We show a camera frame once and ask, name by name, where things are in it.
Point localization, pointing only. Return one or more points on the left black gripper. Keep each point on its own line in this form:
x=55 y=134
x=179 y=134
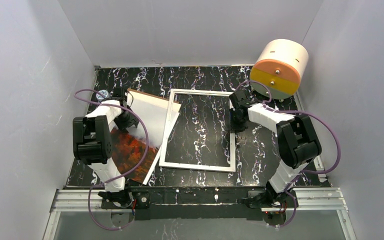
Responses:
x=129 y=120

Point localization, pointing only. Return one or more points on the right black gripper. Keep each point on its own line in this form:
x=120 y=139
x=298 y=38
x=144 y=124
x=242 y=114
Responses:
x=237 y=120

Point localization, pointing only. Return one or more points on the brown frame backing board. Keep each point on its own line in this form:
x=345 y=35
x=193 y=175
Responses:
x=152 y=110

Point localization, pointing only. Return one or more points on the white picture frame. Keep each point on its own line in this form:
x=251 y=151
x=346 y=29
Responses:
x=167 y=132

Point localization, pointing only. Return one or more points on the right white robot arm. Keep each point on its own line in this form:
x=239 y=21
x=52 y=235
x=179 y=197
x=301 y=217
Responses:
x=297 y=140

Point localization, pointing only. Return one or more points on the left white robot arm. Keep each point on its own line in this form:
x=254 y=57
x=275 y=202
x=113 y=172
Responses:
x=92 y=141

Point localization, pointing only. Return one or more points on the small blue lidded jar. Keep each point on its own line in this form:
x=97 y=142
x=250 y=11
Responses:
x=102 y=95

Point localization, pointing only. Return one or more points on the white cylindrical drawer unit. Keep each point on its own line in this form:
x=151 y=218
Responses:
x=279 y=69

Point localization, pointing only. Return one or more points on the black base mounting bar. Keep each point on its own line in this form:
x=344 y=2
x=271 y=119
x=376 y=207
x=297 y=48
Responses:
x=155 y=203

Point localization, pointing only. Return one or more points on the aluminium rail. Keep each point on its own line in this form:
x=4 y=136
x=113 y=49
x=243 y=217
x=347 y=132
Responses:
x=308 y=198

